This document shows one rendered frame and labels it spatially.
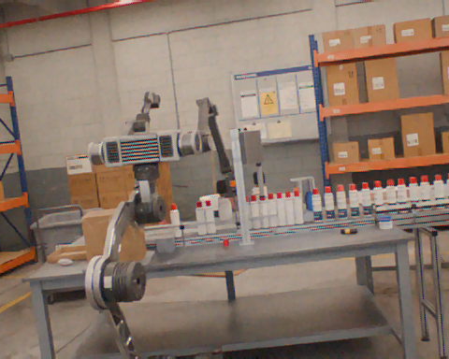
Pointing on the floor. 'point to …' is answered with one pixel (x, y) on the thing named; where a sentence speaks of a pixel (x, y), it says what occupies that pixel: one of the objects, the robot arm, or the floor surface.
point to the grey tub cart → (58, 236)
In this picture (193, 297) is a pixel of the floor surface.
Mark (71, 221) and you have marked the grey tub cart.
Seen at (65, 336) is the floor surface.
